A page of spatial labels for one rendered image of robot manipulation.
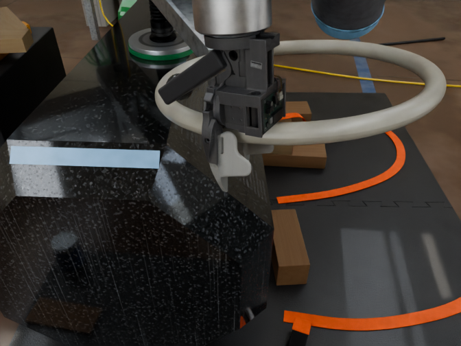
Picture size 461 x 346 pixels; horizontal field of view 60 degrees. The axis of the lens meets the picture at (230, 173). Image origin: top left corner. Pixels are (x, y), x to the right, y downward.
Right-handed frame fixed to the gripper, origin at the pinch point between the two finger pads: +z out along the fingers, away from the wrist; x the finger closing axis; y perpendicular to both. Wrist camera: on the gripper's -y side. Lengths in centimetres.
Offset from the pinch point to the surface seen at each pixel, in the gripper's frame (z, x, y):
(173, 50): -2, 51, -50
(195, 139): 11.7, 25.9, -26.3
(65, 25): 37, 222, -326
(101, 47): -2, 46, -76
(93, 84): 2, 26, -59
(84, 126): 5.0, 10.5, -45.3
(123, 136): 6.3, 12.2, -35.0
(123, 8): 8, 160, -179
